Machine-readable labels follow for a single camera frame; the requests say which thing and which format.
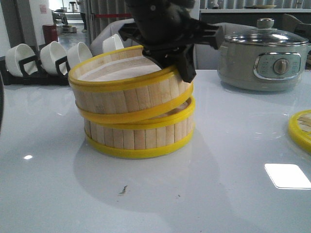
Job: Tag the grey upholstered chair left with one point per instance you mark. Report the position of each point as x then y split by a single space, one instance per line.
113 28

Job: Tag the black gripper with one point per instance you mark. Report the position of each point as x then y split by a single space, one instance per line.
165 29

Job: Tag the white cabinet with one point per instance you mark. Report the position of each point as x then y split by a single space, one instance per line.
195 12

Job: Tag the black bowl rack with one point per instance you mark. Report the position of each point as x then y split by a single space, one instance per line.
40 77

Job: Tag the bamboo steamer tier yellow rims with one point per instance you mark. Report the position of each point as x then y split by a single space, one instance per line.
148 138

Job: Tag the white bowl far left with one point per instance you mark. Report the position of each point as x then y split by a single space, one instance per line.
16 54

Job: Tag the woven bamboo steamer lid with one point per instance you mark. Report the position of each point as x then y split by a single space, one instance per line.
299 129

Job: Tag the white bowl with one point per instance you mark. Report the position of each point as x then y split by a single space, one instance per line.
78 53
16 54
49 54
112 43

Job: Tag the glass pot lid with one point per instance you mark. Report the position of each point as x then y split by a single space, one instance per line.
264 34

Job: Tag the grey-green electric cooking pot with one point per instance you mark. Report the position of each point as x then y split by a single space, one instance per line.
260 67

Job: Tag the red bin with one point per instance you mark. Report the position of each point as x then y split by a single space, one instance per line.
50 33

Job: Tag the grey upholstered chair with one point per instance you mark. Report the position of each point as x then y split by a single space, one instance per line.
113 28
205 56

